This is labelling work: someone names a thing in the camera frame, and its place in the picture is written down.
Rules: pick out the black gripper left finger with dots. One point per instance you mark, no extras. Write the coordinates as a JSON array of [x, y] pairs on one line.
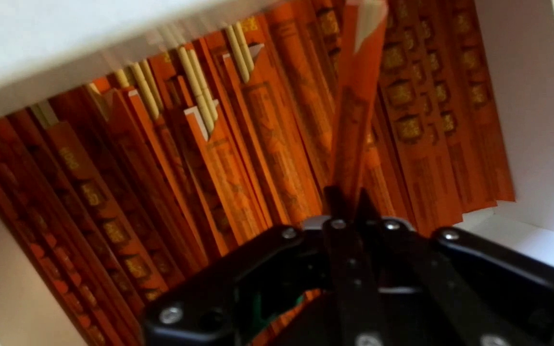
[[258, 289]]

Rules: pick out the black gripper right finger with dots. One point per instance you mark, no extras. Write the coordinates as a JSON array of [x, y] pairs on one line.
[[470, 289]]

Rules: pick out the orange chopstick packet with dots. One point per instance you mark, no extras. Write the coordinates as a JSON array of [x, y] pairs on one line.
[[356, 116]]

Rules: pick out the white drawer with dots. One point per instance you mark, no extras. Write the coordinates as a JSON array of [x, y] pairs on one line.
[[533, 97]]

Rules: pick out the pile of orange chopstick packets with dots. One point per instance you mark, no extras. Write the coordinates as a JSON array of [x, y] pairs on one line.
[[162, 179]]

